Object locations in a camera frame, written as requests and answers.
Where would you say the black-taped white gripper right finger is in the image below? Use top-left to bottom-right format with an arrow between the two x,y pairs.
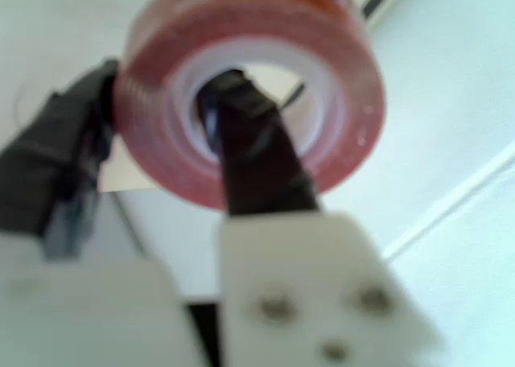
196,68 -> 440,367

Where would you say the black-taped white gripper left finger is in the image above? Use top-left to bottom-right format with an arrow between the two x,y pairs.
0,58 -> 211,367

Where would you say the red tape roll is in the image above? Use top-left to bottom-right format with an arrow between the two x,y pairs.
111,0 -> 386,212

